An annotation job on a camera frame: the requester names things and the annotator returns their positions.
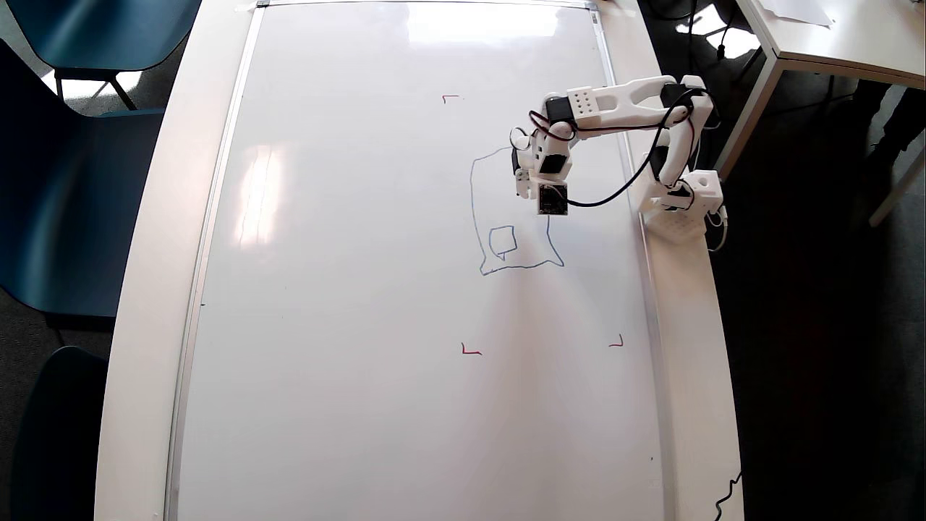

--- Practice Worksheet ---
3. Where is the person in dark clothes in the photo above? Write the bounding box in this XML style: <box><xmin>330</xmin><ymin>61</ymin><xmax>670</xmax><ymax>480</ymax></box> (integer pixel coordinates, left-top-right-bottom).
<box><xmin>854</xmin><ymin>78</ymin><xmax>926</xmax><ymax>174</ymax></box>

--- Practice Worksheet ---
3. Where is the large whiteboard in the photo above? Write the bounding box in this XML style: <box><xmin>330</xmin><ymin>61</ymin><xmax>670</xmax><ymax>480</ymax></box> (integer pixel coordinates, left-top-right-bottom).
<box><xmin>165</xmin><ymin>0</ymin><xmax>677</xmax><ymax>521</ymax></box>

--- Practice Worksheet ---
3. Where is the white paper sheet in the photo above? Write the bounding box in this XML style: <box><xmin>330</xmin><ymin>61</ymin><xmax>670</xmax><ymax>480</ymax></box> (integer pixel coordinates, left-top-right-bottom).
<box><xmin>760</xmin><ymin>0</ymin><xmax>833</xmax><ymax>27</ymax></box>

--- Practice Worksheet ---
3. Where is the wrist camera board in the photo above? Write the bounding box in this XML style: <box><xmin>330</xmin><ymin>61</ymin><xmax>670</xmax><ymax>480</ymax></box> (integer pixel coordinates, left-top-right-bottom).
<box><xmin>538</xmin><ymin>183</ymin><xmax>569</xmax><ymax>216</ymax></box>

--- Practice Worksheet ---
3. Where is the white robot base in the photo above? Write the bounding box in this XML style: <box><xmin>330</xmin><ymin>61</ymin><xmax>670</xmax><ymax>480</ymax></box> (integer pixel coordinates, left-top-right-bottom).
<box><xmin>638</xmin><ymin>170</ymin><xmax>726</xmax><ymax>243</ymax></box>

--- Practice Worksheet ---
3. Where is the thin black cable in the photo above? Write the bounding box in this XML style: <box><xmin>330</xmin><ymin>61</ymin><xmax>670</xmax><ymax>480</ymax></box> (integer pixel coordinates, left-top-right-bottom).
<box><xmin>715</xmin><ymin>470</ymin><xmax>744</xmax><ymax>521</ymax></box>

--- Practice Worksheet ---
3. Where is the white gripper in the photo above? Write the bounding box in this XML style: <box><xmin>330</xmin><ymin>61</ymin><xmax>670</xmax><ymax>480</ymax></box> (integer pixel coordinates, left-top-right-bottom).
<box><xmin>514</xmin><ymin>130</ymin><xmax>574</xmax><ymax>200</ymax></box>

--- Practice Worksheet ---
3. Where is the black floor cable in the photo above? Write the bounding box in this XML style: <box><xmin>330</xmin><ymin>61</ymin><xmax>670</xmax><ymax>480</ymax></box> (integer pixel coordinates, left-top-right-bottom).
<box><xmin>647</xmin><ymin>0</ymin><xmax>739</xmax><ymax>66</ymax></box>

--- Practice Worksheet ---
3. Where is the white side table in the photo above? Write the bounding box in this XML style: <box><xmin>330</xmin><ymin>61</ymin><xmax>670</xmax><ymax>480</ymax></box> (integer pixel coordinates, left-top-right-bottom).
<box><xmin>713</xmin><ymin>0</ymin><xmax>926</xmax><ymax>229</ymax></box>

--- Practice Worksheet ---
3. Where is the blue chair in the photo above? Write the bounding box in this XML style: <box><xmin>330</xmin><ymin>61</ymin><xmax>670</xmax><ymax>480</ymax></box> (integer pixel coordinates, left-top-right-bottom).
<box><xmin>0</xmin><ymin>40</ymin><xmax>166</xmax><ymax>319</ymax></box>
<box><xmin>11</xmin><ymin>346</ymin><xmax>109</xmax><ymax>521</ymax></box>
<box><xmin>4</xmin><ymin>0</ymin><xmax>202</xmax><ymax>111</ymax></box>

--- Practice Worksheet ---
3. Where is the white base cable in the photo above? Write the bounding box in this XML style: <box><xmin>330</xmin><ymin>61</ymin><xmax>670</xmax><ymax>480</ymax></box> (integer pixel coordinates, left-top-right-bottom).
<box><xmin>708</xmin><ymin>205</ymin><xmax>729</xmax><ymax>253</ymax></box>

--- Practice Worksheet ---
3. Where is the black camera cable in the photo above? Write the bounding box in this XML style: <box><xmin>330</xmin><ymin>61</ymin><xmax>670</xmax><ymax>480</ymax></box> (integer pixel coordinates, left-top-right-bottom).
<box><xmin>568</xmin><ymin>87</ymin><xmax>708</xmax><ymax>209</ymax></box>

